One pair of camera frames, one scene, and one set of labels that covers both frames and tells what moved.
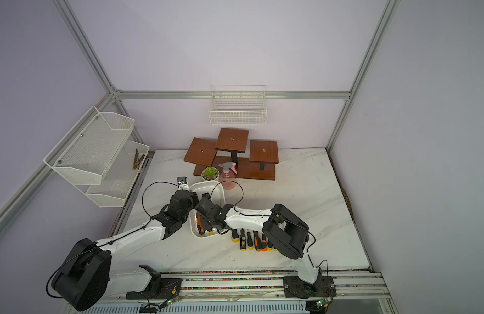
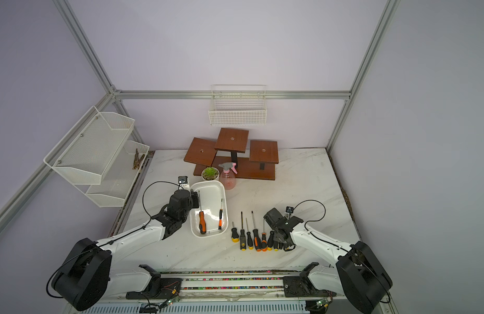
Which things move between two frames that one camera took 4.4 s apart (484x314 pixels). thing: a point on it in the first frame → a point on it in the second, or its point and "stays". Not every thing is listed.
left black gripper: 194,199 stays
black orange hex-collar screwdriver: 256,241 stays
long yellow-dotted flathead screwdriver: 242,241 stays
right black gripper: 207,226 → 276,235
